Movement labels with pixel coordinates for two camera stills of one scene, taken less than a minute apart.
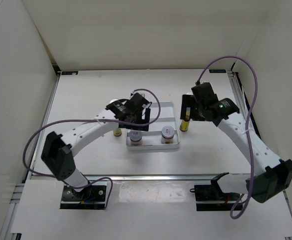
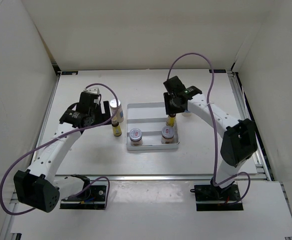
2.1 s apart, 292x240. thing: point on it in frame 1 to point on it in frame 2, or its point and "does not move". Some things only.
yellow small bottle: x=184 y=125 to x=170 y=120
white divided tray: x=151 y=139 does not move
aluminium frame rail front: x=157 y=178 does not move
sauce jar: x=167 y=134 does not move
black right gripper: x=187 y=101 to x=168 y=109
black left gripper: x=134 y=127 to x=102 y=117
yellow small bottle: x=117 y=132 does not move
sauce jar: x=135 y=136 does not move
